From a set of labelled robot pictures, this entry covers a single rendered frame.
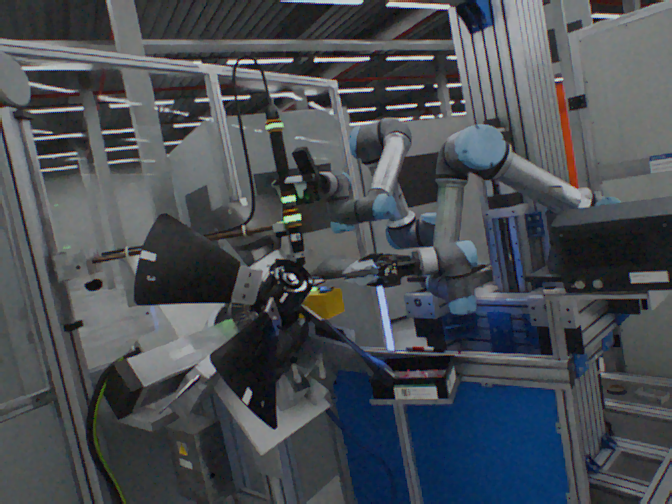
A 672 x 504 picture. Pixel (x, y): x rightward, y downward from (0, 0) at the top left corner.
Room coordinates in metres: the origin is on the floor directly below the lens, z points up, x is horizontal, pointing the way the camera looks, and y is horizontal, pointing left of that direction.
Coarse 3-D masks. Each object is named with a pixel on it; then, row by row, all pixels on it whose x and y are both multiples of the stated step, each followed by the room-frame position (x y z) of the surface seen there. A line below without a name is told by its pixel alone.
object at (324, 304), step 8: (336, 288) 1.75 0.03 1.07; (312, 296) 1.71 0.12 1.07; (320, 296) 1.69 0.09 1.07; (328, 296) 1.69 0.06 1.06; (336, 296) 1.72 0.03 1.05; (304, 304) 1.74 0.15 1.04; (312, 304) 1.71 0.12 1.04; (320, 304) 1.69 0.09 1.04; (328, 304) 1.68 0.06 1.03; (336, 304) 1.72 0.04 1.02; (320, 312) 1.69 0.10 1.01; (328, 312) 1.68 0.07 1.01; (336, 312) 1.71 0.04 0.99
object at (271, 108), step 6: (270, 96) 1.29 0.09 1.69; (270, 102) 1.29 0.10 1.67; (270, 108) 1.28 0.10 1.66; (276, 108) 1.29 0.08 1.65; (270, 114) 1.28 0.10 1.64; (276, 114) 1.28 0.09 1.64; (288, 228) 1.29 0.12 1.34; (294, 228) 1.28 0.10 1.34; (300, 228) 1.29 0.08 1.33; (294, 234) 1.28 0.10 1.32; (300, 234) 1.29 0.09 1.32; (294, 240) 1.28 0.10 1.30; (300, 240) 1.28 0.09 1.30; (294, 246) 1.28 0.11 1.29; (300, 246) 1.28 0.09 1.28; (294, 252) 1.29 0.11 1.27; (300, 258) 1.28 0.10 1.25
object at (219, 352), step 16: (256, 320) 1.04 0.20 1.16; (240, 336) 0.98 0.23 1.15; (256, 336) 1.02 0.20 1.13; (272, 336) 1.09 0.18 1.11; (224, 352) 0.92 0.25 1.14; (240, 352) 0.96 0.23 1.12; (256, 352) 1.00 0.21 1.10; (272, 352) 1.07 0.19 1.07; (224, 368) 0.91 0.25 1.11; (240, 368) 0.94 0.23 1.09; (256, 368) 0.98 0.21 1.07; (272, 368) 1.05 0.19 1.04; (240, 384) 0.92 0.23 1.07; (256, 384) 0.96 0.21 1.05; (272, 384) 1.03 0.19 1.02; (256, 400) 0.94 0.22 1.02; (272, 400) 1.00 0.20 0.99; (272, 416) 0.97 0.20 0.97
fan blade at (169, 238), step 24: (168, 216) 1.15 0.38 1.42; (144, 240) 1.10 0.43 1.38; (168, 240) 1.12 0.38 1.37; (192, 240) 1.14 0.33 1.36; (144, 264) 1.08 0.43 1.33; (168, 264) 1.10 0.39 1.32; (192, 264) 1.12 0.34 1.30; (216, 264) 1.15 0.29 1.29; (144, 288) 1.06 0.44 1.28; (168, 288) 1.09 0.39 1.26; (192, 288) 1.12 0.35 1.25; (216, 288) 1.15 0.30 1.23
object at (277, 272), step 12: (276, 264) 1.19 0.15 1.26; (288, 264) 1.23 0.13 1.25; (300, 264) 1.24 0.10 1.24; (264, 276) 1.19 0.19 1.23; (276, 276) 1.16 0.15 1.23; (288, 276) 1.19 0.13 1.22; (300, 276) 1.21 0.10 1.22; (264, 288) 1.18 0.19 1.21; (276, 288) 1.15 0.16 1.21; (288, 288) 1.15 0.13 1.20; (300, 288) 1.18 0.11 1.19; (312, 288) 1.19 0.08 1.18; (264, 300) 1.18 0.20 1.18; (276, 300) 1.16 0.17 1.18; (288, 300) 1.16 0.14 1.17; (300, 300) 1.17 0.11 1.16; (252, 312) 1.19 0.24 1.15; (288, 312) 1.19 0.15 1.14; (288, 324) 1.21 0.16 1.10
